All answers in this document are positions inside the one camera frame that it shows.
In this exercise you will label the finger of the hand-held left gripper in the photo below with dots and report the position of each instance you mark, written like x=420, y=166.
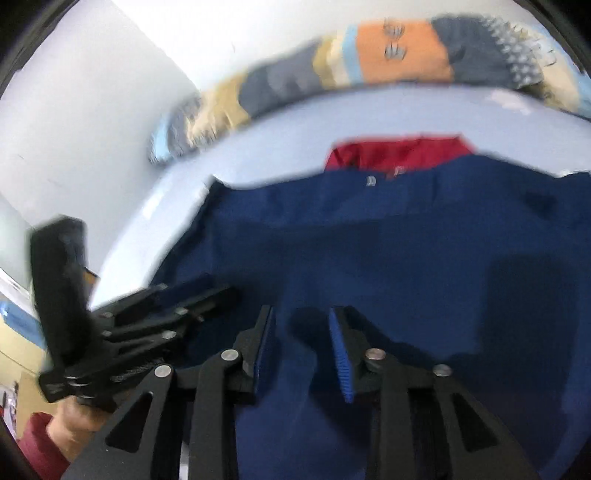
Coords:
x=152, y=295
x=184, y=314

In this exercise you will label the person's left forearm maroon sleeve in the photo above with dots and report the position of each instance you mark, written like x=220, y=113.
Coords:
x=39, y=450

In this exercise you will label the patchwork rolled quilt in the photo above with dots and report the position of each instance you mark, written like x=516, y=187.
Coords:
x=401, y=50

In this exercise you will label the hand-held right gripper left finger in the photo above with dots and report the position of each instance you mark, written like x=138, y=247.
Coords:
x=264, y=355

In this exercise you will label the person's left hand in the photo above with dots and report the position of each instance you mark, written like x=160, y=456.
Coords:
x=76, y=429

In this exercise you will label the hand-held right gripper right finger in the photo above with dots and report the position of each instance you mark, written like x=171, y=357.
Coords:
x=340, y=355

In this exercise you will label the navy blue work jacket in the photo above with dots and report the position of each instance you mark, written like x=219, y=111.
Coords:
x=392, y=258

